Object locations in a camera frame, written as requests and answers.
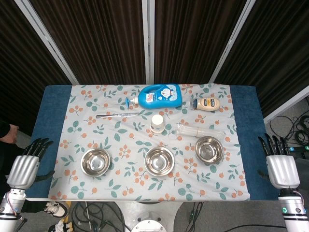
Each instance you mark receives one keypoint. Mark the white yellow black sneaker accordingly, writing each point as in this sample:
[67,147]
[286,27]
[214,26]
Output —
[60,227]

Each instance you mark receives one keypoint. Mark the blue pump detergent bottle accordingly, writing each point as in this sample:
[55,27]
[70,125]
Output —
[159,97]

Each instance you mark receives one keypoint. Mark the dark ribbed partition panel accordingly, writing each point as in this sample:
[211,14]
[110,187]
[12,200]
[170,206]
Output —
[277,48]
[193,36]
[19,60]
[96,36]

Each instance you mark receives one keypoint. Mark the upside-down white paper cup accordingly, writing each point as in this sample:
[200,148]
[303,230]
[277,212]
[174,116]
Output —
[157,125]

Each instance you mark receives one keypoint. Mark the steel bowl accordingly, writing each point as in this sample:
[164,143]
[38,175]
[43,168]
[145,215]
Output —
[95,163]
[209,149]
[159,161]

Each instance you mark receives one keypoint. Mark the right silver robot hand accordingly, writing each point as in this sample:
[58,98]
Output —
[282,171]

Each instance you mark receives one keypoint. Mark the bystander bare hand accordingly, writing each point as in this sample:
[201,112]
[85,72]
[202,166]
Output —
[10,135]

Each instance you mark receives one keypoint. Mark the floral print tablecloth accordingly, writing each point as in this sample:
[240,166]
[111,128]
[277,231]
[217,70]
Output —
[125,135]

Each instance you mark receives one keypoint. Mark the white partition frame post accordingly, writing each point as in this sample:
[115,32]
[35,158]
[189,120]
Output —
[231,41]
[148,41]
[48,41]

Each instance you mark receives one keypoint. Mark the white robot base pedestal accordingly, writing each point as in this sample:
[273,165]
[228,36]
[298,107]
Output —
[148,217]

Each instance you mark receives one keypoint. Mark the white partition frame rail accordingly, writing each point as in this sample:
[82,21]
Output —
[287,106]

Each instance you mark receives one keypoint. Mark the blue table cover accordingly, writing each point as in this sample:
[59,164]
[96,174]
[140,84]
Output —
[50,116]

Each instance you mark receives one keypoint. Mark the steel table knife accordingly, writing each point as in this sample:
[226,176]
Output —
[108,116]

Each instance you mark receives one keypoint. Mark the mayonnaise squeeze bottle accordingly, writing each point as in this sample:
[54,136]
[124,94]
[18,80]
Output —
[208,104]

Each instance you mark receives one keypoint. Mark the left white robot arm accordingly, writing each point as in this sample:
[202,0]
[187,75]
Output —
[9,205]

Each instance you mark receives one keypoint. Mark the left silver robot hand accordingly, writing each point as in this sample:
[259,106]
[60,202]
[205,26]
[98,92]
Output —
[23,169]

